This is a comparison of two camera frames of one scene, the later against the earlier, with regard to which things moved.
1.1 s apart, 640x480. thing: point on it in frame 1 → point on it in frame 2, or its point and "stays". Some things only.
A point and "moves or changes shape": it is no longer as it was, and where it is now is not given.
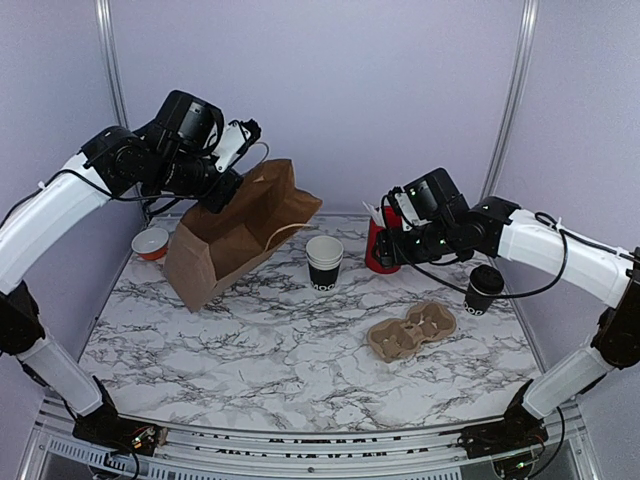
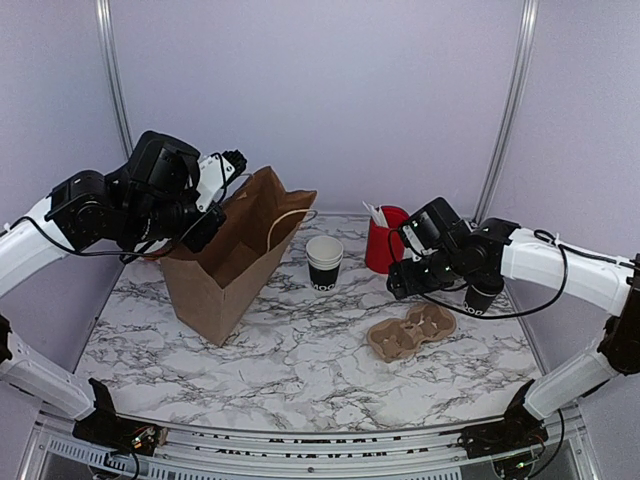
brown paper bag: [204, 248] moves or changes shape
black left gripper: [214, 199] → [197, 239]
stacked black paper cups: [324, 255] stays
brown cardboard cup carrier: [396, 340] stays
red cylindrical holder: [392, 222] stays
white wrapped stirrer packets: [377, 216] stays
